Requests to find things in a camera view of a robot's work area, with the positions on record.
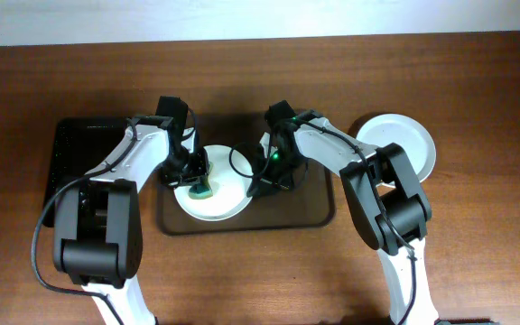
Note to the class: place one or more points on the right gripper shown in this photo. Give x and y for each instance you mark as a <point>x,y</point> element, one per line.
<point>268,181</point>

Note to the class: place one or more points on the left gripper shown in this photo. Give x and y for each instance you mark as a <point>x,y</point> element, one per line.
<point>190,172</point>

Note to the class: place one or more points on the green and yellow sponge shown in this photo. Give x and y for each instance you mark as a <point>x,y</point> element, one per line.
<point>202,189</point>

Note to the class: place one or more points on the white plate top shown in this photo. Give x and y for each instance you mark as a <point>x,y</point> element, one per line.
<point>227,187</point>

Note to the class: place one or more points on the white plate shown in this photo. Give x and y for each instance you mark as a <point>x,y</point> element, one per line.
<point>227,187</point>
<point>421,152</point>

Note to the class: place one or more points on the pale blue plate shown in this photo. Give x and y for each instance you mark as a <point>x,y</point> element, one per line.
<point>389,126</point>

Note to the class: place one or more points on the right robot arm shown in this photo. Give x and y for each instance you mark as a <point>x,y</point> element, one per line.
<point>387,204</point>

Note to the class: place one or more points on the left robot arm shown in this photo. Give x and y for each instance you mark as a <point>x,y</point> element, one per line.
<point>98,240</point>

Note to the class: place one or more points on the brown plastic serving tray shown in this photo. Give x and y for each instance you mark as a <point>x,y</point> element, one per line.
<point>309,205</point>

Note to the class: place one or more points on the black rectangular tray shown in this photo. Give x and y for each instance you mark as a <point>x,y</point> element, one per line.
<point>79,145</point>

